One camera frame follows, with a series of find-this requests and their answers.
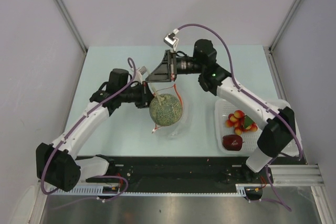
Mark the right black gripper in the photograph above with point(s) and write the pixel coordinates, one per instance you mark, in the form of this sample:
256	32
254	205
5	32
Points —
167	70

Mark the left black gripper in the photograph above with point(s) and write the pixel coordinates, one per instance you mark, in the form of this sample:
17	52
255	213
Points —
146	95

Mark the fake green melon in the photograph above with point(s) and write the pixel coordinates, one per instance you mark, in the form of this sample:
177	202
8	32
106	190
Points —
166	108

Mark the clear zip top bag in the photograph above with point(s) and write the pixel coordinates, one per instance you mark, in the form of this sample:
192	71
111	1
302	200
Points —
176	129

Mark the fake red strawberries bunch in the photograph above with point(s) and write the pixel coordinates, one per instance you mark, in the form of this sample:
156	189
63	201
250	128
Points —
240	123

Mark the fake red apple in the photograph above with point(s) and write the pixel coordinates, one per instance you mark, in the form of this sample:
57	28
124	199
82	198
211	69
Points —
232	142

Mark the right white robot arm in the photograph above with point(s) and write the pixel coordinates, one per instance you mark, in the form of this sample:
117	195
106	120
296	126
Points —
277	124

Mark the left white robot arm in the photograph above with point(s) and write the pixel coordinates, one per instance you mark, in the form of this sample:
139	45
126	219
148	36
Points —
57	162

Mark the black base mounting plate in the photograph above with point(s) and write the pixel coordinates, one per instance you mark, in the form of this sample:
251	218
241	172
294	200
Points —
185	174

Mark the white perforated plastic basket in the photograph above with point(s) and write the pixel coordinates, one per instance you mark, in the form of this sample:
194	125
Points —
221	112

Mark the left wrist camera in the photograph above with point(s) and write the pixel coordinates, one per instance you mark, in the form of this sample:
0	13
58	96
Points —
143	70

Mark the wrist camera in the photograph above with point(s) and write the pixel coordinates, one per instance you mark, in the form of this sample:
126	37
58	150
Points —
171	40
143	70

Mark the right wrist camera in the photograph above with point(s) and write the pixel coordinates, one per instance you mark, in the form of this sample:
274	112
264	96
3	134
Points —
171	40

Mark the white slotted cable duct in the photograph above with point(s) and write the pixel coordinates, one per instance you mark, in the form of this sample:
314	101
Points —
109	191

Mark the left aluminium frame post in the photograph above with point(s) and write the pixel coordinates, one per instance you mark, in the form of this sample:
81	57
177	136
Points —
60	4

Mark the aluminium frame post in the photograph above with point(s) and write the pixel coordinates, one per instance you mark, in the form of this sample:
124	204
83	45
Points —
285	23
60	4

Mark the right aluminium frame post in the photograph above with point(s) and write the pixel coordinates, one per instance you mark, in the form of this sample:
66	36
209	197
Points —
285	23

